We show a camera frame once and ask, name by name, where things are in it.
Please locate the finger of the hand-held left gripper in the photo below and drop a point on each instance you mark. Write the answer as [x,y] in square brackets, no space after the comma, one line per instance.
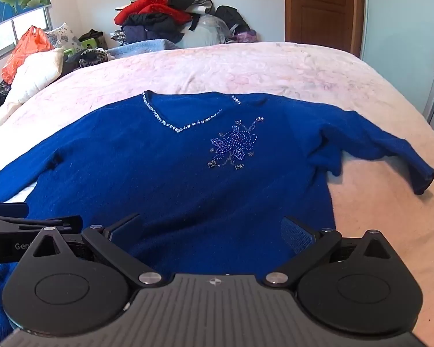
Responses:
[11,210]
[29,224]

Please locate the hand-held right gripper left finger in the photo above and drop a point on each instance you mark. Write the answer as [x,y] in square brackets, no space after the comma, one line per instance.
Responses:
[126,230]

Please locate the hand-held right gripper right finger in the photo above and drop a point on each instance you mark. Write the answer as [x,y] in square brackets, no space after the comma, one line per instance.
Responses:
[293,238]

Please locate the blue beaded sweater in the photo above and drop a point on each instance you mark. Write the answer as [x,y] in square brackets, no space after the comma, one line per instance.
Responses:
[188,188]

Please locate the white pillow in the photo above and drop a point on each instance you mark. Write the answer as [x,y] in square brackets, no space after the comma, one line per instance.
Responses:
[32,76]

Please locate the orange plastic bag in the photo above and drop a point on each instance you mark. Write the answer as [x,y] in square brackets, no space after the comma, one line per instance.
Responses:
[25,48]

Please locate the leopard print cloth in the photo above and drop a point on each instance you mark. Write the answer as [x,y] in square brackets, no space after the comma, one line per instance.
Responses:
[88,61]

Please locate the window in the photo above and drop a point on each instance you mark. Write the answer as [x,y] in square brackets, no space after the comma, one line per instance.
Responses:
[0,41]

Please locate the pink blanket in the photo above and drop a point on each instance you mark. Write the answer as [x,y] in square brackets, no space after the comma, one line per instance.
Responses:
[275,68]

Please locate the floral pillow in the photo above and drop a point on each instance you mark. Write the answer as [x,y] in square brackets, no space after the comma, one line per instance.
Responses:
[67,37]

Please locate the light blue towel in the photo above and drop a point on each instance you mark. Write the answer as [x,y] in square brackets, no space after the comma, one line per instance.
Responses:
[144,47]

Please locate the black and green bag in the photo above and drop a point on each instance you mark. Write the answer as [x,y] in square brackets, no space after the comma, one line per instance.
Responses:
[88,41]

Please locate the dark navy garment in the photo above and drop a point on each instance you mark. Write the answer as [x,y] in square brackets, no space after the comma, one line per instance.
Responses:
[148,29]

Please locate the purple cloth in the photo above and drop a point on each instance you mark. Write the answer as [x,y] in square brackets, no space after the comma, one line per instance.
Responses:
[246,37]

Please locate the clear plastic bag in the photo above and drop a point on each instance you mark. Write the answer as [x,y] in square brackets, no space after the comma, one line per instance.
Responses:
[206,32]

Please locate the red garment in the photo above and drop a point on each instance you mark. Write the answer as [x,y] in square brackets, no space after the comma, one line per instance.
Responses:
[148,7]

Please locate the black backpack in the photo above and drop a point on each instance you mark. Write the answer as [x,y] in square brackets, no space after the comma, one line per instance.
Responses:
[233,18]

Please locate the brown wooden door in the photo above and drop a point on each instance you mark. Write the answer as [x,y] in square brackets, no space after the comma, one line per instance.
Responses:
[322,7]

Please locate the black and grey garment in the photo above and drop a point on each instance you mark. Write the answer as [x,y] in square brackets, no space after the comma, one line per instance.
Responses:
[191,1]

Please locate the pale sliding wardrobe door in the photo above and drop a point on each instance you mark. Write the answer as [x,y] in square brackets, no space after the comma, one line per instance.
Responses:
[401,25]

